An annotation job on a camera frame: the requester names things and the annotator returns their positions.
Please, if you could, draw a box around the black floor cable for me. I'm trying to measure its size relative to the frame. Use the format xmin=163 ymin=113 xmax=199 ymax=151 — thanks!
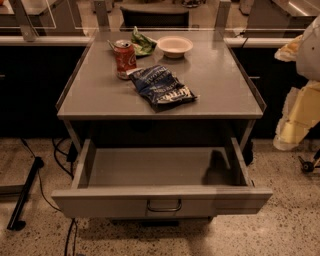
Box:
xmin=19 ymin=137 xmax=79 ymax=256

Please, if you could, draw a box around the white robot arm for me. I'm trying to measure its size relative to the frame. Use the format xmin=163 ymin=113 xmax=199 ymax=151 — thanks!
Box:
xmin=273 ymin=16 xmax=320 ymax=151

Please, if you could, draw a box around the dark chair behind glass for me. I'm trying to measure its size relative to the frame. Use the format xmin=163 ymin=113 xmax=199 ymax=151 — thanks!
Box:
xmin=120 ymin=6 xmax=189 ymax=30

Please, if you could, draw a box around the black caster wheel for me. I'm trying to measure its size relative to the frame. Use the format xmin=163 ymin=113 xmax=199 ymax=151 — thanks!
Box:
xmin=298 ymin=149 xmax=320 ymax=173

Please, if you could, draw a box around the grey drawer cabinet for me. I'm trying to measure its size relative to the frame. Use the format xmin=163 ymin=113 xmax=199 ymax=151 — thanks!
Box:
xmin=55 ymin=30 xmax=268 ymax=228

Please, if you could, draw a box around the blue chip bag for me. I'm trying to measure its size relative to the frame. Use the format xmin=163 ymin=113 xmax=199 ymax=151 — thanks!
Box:
xmin=127 ymin=65 xmax=197 ymax=112

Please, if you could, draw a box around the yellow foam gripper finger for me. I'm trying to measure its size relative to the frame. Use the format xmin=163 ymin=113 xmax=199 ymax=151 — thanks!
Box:
xmin=273 ymin=35 xmax=320 ymax=151

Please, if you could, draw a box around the grey top drawer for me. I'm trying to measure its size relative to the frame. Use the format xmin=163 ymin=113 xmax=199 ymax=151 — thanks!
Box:
xmin=52 ymin=139 xmax=272 ymax=220

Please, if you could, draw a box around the green chip bag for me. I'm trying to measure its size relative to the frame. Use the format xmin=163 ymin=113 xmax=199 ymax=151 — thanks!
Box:
xmin=131 ymin=27 xmax=157 ymax=57

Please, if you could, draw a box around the black floor stand leg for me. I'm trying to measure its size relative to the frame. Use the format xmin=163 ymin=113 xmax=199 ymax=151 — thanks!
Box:
xmin=7 ymin=157 xmax=44 ymax=231

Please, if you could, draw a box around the red soda can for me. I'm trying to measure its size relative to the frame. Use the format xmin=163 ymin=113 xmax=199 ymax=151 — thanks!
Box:
xmin=113 ymin=40 xmax=137 ymax=80

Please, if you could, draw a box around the white paper bowl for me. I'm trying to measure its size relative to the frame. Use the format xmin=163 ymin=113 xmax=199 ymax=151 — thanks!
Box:
xmin=157 ymin=36 xmax=193 ymax=59

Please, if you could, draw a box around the metal top drawer handle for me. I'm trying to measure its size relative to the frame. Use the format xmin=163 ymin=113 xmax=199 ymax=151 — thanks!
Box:
xmin=147 ymin=199 xmax=182 ymax=212

